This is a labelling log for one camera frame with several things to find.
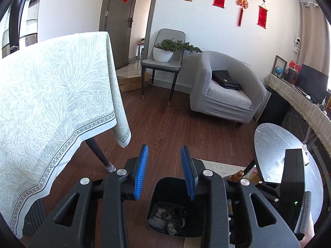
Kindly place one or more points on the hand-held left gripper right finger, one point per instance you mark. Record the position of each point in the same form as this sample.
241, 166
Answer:
187, 173

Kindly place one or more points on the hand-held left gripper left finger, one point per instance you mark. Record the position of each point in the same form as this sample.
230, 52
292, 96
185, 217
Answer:
141, 170

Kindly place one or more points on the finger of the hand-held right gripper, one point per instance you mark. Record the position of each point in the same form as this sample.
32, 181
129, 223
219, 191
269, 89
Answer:
271, 190

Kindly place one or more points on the black trash bin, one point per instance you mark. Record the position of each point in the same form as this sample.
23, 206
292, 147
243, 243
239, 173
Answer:
168, 188

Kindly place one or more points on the brown cardboard tube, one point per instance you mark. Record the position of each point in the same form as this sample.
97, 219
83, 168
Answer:
181, 222

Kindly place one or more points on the small white paper ball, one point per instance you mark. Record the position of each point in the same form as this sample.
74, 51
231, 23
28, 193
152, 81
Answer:
170, 230

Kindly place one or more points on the person's right hand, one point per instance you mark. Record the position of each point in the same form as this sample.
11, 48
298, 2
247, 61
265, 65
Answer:
308, 235

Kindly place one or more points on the white floor mat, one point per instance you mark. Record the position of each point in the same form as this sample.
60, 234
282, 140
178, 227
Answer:
222, 168

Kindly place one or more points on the brown bottle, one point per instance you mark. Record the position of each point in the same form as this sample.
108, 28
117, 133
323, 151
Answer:
236, 177

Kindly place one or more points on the black low cabinet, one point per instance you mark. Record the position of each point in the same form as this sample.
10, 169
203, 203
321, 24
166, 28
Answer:
274, 106

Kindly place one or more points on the beige lace cloth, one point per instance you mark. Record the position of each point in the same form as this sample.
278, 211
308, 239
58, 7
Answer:
297, 100

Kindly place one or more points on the brown cardboard box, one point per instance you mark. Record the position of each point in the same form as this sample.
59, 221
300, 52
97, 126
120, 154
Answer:
129, 85

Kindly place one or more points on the grey armchair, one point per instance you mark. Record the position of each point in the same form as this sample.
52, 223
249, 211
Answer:
206, 82

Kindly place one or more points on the black monitor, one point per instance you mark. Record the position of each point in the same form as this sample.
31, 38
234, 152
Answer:
310, 82

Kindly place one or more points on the brown speaker box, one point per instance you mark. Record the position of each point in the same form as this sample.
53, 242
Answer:
290, 77

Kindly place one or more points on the black leather bag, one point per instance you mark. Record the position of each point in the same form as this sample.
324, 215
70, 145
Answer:
222, 78

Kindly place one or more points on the small blue globe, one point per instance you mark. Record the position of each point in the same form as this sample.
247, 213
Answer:
278, 70

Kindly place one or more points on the grey dining chair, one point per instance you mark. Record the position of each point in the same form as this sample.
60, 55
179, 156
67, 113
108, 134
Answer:
160, 64

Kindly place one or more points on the small red flags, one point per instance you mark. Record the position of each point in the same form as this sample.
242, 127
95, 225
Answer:
294, 66

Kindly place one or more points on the dark grey doormat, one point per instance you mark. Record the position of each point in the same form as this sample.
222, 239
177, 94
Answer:
35, 217

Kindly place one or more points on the pale green patterned tablecloth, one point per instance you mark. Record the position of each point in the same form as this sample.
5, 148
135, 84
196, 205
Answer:
51, 95

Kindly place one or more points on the potted plant in white pot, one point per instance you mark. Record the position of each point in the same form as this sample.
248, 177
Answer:
162, 55

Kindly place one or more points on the grey-brown door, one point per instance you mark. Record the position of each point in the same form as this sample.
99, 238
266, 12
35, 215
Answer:
116, 31

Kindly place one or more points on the wooden picture frame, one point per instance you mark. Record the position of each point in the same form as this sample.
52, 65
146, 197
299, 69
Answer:
280, 60

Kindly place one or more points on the white security camera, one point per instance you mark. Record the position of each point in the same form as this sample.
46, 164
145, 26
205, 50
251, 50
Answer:
298, 41

